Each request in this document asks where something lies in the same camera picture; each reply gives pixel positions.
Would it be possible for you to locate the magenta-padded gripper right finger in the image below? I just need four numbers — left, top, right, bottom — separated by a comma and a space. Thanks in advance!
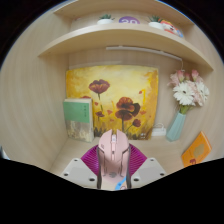
127, 143, 168, 185

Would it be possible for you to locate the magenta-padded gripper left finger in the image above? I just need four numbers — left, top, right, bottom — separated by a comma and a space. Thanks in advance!
61, 143, 102, 190

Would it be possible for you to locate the pink computer mouse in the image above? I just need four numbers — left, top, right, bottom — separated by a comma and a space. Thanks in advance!
96, 129, 132, 191

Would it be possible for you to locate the teal faceted vase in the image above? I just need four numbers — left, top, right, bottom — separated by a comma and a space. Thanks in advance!
165, 110, 188, 143

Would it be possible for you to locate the orange book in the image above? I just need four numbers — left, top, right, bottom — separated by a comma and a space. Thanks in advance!
180, 130, 213, 168

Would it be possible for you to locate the green and beige book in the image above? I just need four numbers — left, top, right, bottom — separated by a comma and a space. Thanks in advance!
63, 97, 95, 144

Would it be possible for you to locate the yellow poppy flower painting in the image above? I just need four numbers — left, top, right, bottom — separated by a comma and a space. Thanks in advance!
65, 64, 160, 141

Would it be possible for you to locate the pink and white flower bouquet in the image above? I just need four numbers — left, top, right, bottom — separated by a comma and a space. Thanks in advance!
167, 68, 211, 115

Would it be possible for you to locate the white light bar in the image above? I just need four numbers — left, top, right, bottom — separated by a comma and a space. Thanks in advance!
105, 45, 184, 62

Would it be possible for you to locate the light wooden shelf board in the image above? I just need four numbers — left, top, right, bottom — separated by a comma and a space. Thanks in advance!
38, 23, 214, 71

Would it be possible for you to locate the red plush toy figure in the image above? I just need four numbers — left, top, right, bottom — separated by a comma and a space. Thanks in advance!
160, 19, 185, 39

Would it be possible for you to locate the small potted green plant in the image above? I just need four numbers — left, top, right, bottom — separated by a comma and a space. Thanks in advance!
147, 15, 164, 30
96, 13, 115, 25

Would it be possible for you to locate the purple round number sign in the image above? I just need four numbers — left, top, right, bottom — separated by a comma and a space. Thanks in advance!
118, 15, 141, 25

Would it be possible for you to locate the white power adapter with cable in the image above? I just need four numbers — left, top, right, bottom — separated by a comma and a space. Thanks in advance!
151, 123, 168, 137

